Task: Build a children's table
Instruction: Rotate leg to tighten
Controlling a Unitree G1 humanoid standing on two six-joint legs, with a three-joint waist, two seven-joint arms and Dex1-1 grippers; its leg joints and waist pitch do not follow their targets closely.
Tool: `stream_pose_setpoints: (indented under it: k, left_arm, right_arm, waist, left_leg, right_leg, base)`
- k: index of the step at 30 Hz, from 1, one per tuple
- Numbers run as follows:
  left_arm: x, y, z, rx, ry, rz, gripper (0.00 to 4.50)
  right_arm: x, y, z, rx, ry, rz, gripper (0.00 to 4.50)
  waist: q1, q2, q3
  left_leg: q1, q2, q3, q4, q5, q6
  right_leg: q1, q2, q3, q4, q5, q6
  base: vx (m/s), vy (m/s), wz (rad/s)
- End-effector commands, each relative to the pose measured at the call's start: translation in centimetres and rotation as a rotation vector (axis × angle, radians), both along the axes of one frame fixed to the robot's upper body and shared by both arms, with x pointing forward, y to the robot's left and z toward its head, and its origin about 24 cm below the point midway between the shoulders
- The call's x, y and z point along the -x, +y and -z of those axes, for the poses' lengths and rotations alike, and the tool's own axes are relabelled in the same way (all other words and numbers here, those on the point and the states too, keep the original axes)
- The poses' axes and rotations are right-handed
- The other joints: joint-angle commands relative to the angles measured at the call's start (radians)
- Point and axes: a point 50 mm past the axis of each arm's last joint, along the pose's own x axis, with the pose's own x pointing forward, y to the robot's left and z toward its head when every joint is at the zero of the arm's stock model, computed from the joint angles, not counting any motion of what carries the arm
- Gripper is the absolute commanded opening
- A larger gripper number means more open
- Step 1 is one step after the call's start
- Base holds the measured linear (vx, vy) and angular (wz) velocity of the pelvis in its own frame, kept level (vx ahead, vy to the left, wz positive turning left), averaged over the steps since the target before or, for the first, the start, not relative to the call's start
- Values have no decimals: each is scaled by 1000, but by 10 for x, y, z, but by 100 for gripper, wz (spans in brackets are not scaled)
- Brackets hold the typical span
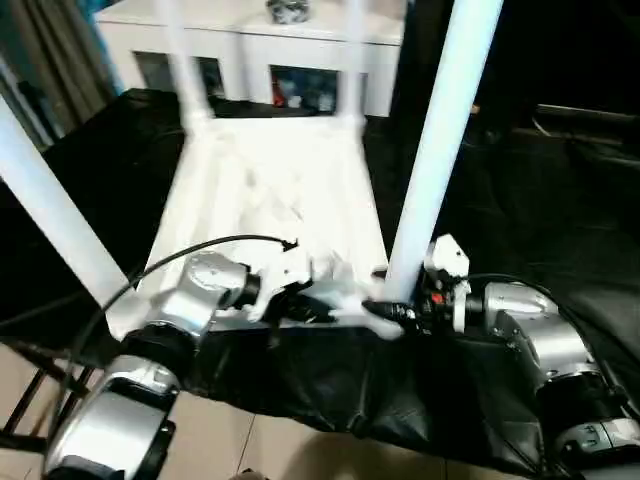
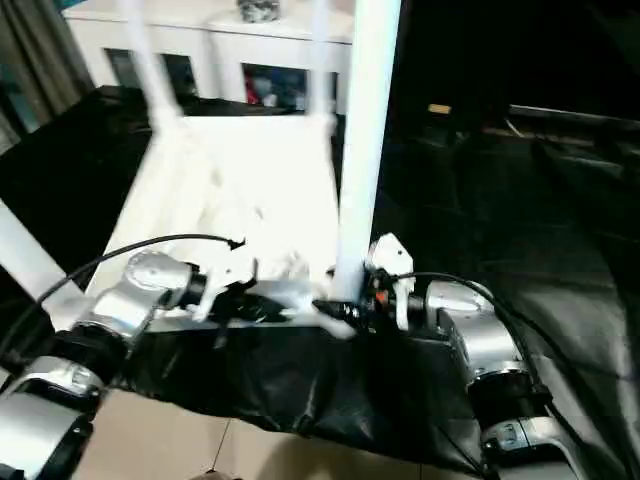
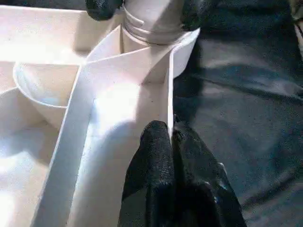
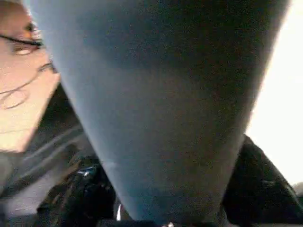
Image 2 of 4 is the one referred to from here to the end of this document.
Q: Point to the white plastic table top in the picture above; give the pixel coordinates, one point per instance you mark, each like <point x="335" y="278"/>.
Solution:
<point x="250" y="165"/>

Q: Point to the white plastic table leg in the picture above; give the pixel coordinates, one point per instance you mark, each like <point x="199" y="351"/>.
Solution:
<point x="25" y="245"/>
<point x="150" y="75"/>
<point x="320" y="60"/>
<point x="367" y="125"/>

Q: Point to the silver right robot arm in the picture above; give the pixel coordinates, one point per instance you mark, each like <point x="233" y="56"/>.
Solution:
<point x="480" y="320"/>

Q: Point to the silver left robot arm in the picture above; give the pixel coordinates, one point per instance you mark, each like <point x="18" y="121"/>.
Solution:
<point x="145" y="280"/>

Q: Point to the black work mat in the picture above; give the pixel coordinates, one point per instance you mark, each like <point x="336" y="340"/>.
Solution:
<point x="300" y="380"/>

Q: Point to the small tan label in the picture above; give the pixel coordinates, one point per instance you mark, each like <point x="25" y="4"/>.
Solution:
<point x="440" y="108"/>

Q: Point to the white cabinet with glass doors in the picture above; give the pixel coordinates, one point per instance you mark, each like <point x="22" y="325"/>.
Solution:
<point x="220" y="50"/>

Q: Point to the dark metallic object on cabinet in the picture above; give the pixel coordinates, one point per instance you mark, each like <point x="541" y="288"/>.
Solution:
<point x="260" y="10"/>

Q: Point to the black flat panel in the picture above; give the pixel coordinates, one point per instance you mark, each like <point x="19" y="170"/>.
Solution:
<point x="575" y="116"/>

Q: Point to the grey brown curtain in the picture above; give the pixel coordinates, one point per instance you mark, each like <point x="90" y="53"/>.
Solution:
<point x="40" y="65"/>

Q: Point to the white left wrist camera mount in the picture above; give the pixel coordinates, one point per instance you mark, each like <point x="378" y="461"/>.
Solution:
<point x="225" y="265"/>

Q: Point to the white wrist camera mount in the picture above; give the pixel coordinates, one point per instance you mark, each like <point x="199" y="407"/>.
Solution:
<point x="225" y="265"/>
<point x="392" y="260"/>

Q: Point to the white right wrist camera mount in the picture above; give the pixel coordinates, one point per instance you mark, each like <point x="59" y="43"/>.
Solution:
<point x="392" y="260"/>

